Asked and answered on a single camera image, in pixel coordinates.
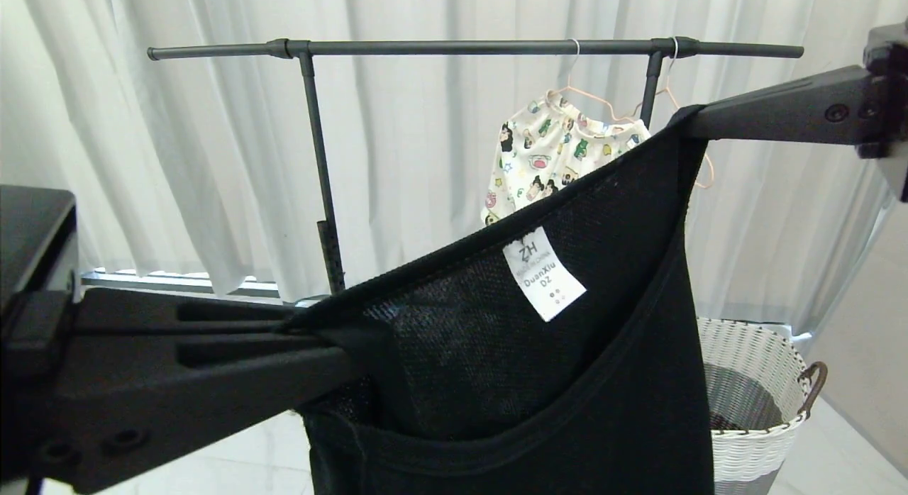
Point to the white curtain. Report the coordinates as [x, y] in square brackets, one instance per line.
[425, 162]

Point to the pink clothes hanger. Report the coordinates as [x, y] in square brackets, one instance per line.
[711, 170]
[569, 80]

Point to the window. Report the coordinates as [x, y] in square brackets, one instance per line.
[177, 282]

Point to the black clothes rack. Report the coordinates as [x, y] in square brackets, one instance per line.
[461, 48]

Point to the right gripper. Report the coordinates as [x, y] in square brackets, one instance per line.
[890, 91]

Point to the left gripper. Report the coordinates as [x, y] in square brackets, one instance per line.
[35, 332]

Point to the cream printed garment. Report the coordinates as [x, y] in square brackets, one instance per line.
[539, 162]

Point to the black garment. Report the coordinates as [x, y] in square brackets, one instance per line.
[567, 381]

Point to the white laundry basket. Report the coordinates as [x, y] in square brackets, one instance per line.
[752, 452]

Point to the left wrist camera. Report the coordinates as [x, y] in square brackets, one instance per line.
[35, 240]

